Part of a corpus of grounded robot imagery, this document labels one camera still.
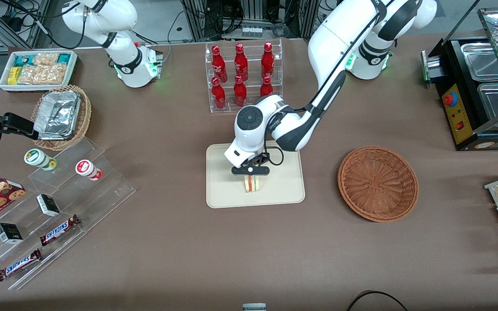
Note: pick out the small black box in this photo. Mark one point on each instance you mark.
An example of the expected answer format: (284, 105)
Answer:
(8, 233)
(48, 205)

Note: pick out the brown Snickers bar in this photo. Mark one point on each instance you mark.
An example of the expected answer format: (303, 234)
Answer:
(18, 264)
(59, 230)

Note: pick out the aluminium frame structure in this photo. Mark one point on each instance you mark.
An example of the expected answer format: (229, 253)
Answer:
(15, 26)

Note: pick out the small grey white object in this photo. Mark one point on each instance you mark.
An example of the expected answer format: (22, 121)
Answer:
(254, 307)

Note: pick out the yellow snack packet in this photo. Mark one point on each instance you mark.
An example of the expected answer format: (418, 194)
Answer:
(13, 74)

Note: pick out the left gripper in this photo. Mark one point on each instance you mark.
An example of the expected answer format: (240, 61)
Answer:
(259, 159)

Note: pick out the triangle sandwich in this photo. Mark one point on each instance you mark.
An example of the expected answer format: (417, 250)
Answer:
(252, 183)

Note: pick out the clear acrylic stepped shelf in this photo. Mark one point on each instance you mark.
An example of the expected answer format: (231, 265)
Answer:
(102, 194)

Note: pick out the clear acrylic bottle rack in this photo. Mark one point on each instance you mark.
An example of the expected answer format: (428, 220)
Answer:
(251, 101)

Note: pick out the black yellow food warmer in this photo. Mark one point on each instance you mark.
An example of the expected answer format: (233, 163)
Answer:
(458, 112)

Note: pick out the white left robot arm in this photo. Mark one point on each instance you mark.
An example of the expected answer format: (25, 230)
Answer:
(335, 34)

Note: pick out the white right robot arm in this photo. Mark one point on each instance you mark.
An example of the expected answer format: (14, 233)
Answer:
(123, 56)

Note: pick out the white power strip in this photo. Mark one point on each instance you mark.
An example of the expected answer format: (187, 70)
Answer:
(252, 31)

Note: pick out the white rectangular snack bin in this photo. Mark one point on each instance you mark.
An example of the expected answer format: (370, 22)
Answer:
(4, 84)

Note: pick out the clear bagged puffed snack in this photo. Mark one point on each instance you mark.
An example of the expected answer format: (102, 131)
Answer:
(46, 58)
(41, 74)

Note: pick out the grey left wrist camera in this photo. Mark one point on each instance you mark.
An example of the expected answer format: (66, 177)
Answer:
(251, 170)

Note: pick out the cream plastic serving tray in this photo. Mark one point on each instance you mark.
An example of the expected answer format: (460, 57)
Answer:
(283, 185)

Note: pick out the red cola bottle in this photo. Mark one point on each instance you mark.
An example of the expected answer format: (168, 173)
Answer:
(240, 93)
(267, 59)
(218, 62)
(241, 60)
(266, 87)
(218, 95)

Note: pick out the green lid cup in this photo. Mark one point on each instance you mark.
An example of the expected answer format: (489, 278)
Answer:
(38, 158)

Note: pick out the round brown wicker basket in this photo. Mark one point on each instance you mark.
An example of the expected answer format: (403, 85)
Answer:
(378, 185)

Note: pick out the light wicker basket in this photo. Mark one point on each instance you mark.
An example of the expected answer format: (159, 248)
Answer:
(85, 116)

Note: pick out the red lid cup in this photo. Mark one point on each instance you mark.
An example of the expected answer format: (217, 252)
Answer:
(87, 169)

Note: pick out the teal snack packet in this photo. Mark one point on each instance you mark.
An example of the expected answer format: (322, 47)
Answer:
(22, 58)
(64, 57)

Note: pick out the stacked foil containers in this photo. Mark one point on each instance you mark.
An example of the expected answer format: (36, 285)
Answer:
(56, 114)

